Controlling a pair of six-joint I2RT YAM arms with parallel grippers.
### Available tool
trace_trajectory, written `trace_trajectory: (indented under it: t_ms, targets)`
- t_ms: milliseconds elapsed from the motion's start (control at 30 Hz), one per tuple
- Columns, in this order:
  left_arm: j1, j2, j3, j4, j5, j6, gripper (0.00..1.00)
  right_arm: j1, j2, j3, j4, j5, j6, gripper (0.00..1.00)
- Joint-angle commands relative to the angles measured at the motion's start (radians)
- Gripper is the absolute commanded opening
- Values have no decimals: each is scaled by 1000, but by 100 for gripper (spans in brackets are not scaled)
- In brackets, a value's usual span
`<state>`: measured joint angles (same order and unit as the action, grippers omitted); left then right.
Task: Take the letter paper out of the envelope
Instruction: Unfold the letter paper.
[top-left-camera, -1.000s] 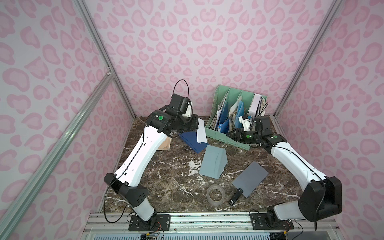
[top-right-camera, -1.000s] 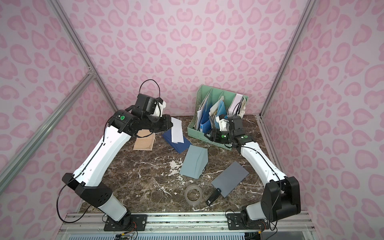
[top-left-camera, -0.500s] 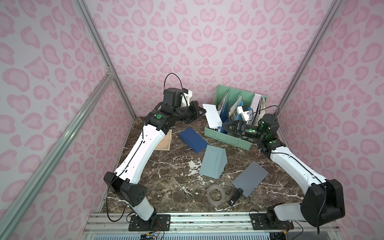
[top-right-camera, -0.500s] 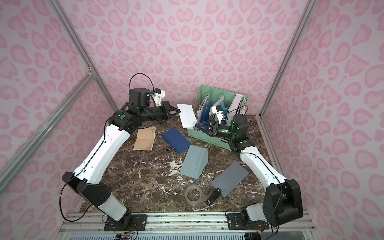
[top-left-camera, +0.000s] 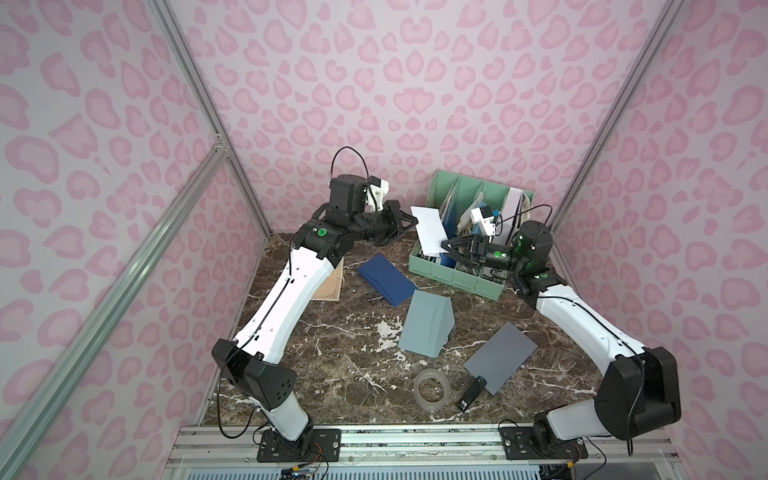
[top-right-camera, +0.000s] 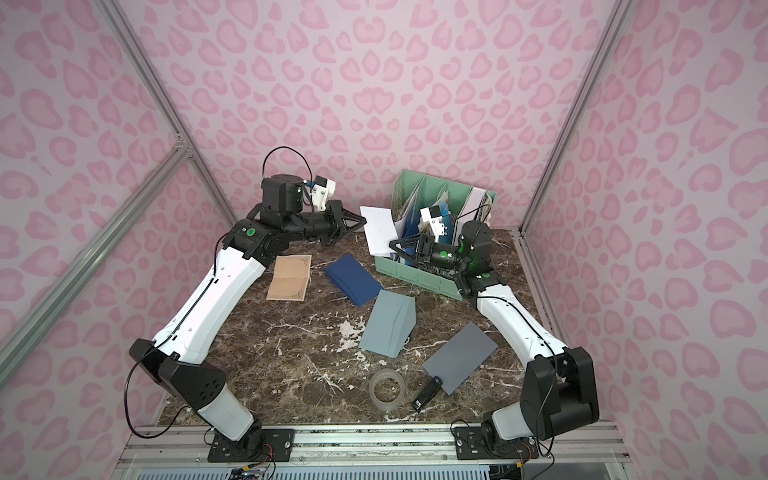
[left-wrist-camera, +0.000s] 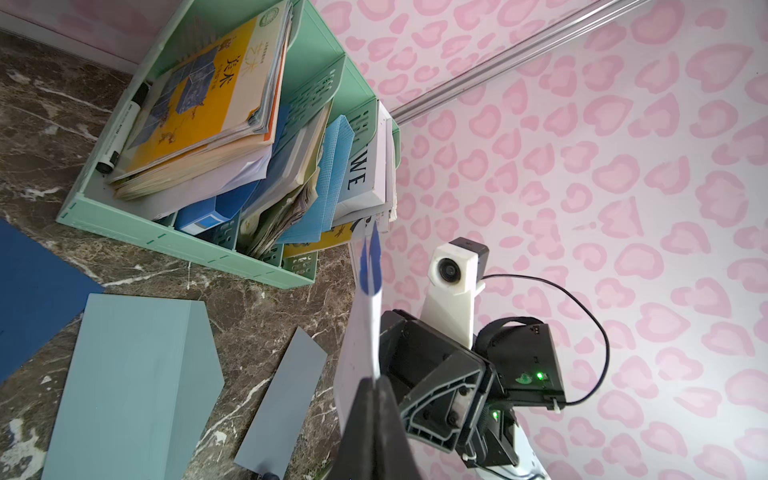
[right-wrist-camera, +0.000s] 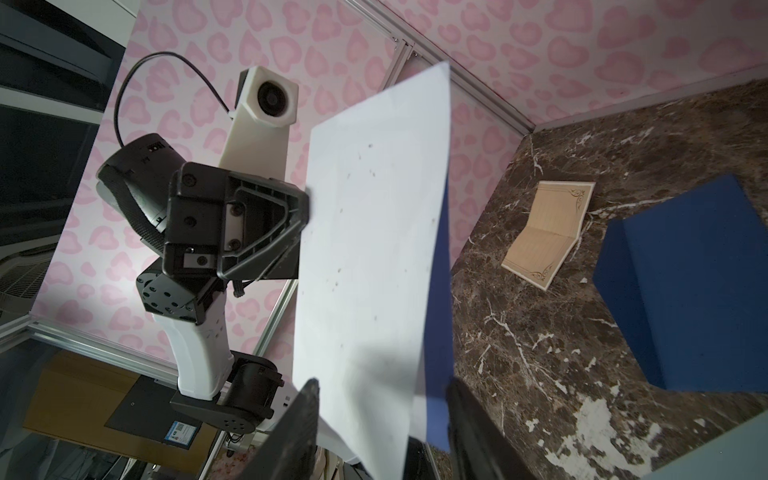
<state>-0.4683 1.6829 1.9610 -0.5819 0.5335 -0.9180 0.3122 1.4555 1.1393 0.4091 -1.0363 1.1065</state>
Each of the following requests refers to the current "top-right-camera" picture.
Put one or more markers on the small black stapler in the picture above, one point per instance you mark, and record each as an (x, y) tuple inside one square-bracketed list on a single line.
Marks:
[(426, 395)]

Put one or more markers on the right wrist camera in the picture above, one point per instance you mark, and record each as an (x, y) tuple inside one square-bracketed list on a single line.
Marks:
[(432, 222)]

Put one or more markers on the white letter paper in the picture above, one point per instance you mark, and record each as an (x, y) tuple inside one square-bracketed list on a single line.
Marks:
[(379, 230)]

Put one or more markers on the light blue envelope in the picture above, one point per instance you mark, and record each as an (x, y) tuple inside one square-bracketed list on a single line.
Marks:
[(390, 324)]

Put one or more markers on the grey envelope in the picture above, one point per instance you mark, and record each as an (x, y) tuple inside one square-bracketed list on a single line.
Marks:
[(458, 358)]

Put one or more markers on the cream letter paper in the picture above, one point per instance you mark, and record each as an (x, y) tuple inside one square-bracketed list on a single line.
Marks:
[(290, 278)]

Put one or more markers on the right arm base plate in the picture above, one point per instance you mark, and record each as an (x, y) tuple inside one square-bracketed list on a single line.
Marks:
[(482, 443)]

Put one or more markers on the aluminium rail front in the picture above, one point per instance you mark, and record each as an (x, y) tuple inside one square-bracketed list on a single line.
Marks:
[(376, 444)]

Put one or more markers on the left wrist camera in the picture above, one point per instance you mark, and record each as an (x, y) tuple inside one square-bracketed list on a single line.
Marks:
[(321, 190)]

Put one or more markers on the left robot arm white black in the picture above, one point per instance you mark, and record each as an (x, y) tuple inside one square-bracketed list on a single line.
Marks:
[(291, 210)]

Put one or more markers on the dark blue envelope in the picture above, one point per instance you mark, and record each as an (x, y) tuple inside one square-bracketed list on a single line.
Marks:
[(352, 279)]

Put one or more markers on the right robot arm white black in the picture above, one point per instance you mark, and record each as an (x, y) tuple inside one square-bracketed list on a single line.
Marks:
[(559, 391)]

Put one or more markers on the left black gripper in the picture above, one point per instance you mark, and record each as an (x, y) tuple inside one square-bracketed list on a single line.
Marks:
[(334, 218)]

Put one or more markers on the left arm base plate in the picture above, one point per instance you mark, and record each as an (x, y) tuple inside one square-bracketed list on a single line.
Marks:
[(257, 445)]

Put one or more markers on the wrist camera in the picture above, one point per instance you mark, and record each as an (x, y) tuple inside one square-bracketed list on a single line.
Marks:
[(321, 190), (432, 222)]

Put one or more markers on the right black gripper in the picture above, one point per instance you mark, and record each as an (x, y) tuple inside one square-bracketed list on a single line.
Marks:
[(425, 249)]

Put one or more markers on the clear tape roll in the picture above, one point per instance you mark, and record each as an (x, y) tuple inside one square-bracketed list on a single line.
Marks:
[(387, 390)]

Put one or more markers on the green file organizer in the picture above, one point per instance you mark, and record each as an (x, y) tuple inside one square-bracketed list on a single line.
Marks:
[(420, 276)]

